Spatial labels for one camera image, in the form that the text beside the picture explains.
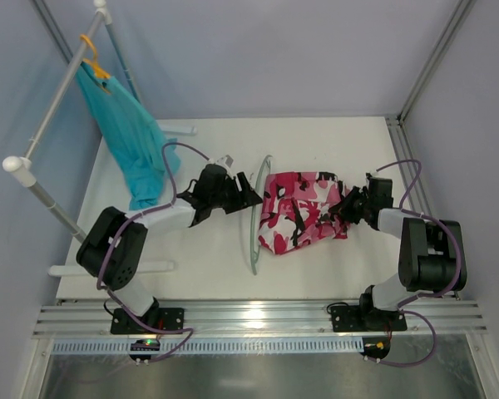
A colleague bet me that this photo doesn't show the pink camouflage trousers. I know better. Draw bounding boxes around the pink camouflage trousers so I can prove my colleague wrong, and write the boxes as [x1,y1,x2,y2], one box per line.
[258,171,349,255]

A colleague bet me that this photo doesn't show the clear green hanger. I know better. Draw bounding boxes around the clear green hanger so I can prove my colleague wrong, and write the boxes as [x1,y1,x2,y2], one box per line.
[240,154,274,276]

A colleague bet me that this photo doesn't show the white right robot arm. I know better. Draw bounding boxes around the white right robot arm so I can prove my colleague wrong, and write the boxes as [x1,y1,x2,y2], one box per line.
[329,175,467,326]

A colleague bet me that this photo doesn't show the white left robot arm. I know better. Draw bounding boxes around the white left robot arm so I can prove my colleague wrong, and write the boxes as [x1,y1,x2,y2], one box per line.
[76,164,263,318]

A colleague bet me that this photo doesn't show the orange plastic hanger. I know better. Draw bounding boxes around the orange plastic hanger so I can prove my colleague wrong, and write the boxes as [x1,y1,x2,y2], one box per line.
[80,34,111,80]

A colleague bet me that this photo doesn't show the turquoise t-shirt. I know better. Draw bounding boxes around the turquoise t-shirt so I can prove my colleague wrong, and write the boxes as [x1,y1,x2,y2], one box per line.
[76,62,180,210]

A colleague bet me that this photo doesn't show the white clothes rack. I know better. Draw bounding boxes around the white clothes rack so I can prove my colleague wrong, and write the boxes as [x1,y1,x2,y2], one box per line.
[2,0,199,278]

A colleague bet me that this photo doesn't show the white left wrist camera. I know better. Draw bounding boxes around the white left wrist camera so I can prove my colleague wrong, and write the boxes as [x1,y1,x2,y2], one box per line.
[209,155,234,170]

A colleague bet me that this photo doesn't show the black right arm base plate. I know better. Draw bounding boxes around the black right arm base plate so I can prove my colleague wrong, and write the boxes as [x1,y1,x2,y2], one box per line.
[326,302,408,333]

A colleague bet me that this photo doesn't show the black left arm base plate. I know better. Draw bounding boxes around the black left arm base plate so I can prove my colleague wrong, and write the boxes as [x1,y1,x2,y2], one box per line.
[110,308,185,335]

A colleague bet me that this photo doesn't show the grey slotted cable duct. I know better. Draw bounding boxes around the grey slotted cable duct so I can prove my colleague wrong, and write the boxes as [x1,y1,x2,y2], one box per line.
[51,336,364,356]

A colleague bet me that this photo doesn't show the aluminium frame rail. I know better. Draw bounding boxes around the aluminium frame rail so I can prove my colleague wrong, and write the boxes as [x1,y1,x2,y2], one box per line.
[32,298,487,338]

